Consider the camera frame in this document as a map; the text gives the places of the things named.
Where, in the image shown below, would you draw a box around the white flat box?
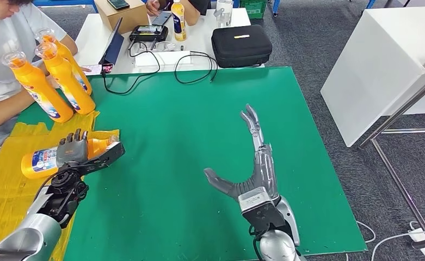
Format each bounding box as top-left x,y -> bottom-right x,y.
134,50 -> 192,69

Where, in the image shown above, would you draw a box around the black smartphone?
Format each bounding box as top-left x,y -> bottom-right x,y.
106,0 -> 131,11

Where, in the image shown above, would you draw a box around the white cable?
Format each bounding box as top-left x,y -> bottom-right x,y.
370,221 -> 425,261
356,220 -> 376,243

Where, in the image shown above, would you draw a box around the black cable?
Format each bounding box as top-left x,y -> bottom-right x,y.
101,40 -> 162,96
174,50 -> 219,85

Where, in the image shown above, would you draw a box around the person's right hand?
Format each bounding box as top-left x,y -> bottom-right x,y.
145,0 -> 163,17

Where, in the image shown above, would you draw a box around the orange detergent bottle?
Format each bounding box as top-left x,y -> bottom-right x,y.
34,42 -> 96,116
21,136 -> 120,180
1,50 -> 75,124
35,28 -> 93,96

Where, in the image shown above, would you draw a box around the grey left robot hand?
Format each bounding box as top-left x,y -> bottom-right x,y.
56,128 -> 90,169

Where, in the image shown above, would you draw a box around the clear water jug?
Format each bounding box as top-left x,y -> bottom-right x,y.
214,0 -> 234,28

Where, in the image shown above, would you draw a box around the white table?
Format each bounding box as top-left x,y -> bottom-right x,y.
73,8 -> 265,75
320,5 -> 425,147

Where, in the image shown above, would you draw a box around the yellow plastic sheet stack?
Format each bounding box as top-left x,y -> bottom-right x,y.
0,110 -> 121,261

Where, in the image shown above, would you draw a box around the clear safety glasses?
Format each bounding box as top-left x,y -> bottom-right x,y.
131,40 -> 178,53

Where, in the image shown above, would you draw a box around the brown cardboard box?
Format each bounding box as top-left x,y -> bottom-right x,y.
94,0 -> 150,35

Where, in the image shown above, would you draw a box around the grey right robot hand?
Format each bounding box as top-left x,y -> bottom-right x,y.
203,103 -> 280,203

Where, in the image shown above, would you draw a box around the green plastic crate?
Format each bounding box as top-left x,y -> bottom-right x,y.
239,0 -> 268,20

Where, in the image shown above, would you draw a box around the dark blue tablet case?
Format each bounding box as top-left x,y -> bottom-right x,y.
98,17 -> 125,66

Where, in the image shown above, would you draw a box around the black zip carrying case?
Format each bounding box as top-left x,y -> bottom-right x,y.
211,24 -> 273,69

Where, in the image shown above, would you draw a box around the black handheld screen controller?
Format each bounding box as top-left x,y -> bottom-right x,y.
129,24 -> 169,42

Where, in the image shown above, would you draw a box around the yellow drink bottle blue label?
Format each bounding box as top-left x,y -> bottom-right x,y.
170,0 -> 187,42

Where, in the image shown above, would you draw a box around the smartphone with colourful screen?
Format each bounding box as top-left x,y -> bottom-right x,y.
83,64 -> 114,76

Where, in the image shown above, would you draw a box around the grey smartphone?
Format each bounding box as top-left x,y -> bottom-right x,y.
151,11 -> 173,27

